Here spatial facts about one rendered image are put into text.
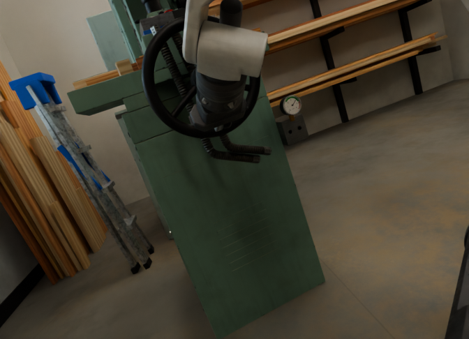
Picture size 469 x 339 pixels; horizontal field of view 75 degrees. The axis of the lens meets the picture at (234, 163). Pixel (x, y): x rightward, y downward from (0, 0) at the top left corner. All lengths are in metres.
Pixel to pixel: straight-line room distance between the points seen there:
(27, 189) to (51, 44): 1.78
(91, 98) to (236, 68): 0.54
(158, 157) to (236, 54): 0.53
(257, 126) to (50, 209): 1.64
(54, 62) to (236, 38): 3.22
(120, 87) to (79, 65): 2.63
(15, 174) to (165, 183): 1.42
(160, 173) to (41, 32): 2.91
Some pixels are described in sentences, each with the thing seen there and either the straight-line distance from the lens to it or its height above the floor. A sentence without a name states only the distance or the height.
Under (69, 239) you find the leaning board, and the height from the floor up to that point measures 0.23.
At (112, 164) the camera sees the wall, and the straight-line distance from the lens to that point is 3.50.
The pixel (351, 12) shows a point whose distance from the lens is 3.36.
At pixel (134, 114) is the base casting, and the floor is 0.79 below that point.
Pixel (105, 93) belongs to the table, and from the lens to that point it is 0.93.
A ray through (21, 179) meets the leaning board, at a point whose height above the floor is 0.69.
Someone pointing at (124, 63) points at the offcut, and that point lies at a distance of 0.95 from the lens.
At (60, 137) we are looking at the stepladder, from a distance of 1.77.
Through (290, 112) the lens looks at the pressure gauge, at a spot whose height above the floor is 0.64.
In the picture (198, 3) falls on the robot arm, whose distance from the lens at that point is 0.46.
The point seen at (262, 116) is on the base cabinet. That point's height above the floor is 0.65.
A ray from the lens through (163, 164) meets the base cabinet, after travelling 0.93.
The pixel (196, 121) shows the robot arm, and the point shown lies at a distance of 0.62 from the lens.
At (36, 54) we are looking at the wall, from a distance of 3.68.
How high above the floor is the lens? 0.76
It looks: 12 degrees down
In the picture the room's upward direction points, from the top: 20 degrees counter-clockwise
